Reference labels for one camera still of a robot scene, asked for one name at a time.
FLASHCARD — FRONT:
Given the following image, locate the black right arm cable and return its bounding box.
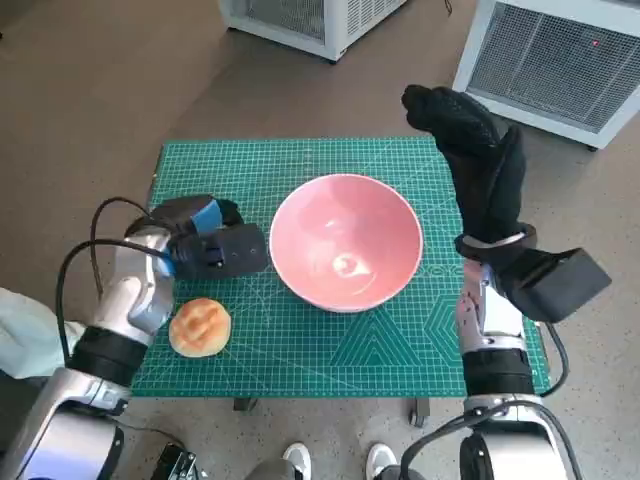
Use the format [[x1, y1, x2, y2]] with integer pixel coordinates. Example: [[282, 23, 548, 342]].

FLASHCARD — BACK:
[[537, 319, 571, 399]]

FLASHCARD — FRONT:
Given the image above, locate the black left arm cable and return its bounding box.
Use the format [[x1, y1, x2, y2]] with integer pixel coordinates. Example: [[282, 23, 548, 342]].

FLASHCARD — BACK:
[[89, 197, 154, 296], [55, 239, 174, 366]]

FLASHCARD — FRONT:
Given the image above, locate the black metal device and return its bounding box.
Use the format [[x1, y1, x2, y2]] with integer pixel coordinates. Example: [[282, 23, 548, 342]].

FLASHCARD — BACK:
[[149, 442, 209, 480]]

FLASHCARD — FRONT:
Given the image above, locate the round toy bread bun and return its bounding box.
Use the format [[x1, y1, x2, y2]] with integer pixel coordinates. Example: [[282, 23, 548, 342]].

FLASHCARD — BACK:
[[168, 297, 234, 359]]

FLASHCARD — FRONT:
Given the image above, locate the person's leg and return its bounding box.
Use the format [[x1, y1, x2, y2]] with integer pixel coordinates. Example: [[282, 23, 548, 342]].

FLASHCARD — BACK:
[[0, 287, 86, 381]]

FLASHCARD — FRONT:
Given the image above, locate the white mesh cabinet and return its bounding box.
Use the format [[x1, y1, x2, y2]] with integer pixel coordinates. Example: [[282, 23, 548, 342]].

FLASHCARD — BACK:
[[452, 0, 640, 151], [218, 0, 409, 63]]

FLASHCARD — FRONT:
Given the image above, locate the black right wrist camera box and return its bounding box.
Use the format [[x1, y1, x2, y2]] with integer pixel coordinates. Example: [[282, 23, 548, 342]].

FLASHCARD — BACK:
[[499, 248, 614, 321]]

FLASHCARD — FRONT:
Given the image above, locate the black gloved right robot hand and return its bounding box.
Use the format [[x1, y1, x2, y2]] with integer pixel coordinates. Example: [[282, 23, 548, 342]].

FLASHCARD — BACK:
[[401, 84, 527, 245]]

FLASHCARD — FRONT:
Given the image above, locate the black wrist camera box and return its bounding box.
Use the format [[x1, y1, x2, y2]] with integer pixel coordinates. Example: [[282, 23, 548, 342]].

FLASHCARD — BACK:
[[499, 248, 614, 321], [169, 223, 270, 278]]

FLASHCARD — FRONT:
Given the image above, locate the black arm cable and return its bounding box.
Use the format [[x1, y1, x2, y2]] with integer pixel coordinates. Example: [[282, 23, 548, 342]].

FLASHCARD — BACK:
[[89, 197, 154, 296], [537, 319, 571, 399], [55, 239, 174, 366]]

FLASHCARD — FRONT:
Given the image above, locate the pink bowl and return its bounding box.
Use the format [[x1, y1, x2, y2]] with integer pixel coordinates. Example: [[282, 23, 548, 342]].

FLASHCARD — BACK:
[[269, 173, 425, 315]]

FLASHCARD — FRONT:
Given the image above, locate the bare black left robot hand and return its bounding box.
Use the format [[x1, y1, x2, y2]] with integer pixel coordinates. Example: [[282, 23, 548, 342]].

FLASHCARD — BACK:
[[149, 195, 246, 235]]

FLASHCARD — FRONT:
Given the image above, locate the green cutting mat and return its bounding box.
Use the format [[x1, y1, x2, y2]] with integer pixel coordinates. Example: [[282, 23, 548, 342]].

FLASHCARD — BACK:
[[127, 138, 554, 400]]

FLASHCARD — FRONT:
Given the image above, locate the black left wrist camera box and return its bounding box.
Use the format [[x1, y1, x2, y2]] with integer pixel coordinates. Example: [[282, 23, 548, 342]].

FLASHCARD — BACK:
[[169, 223, 270, 278]]

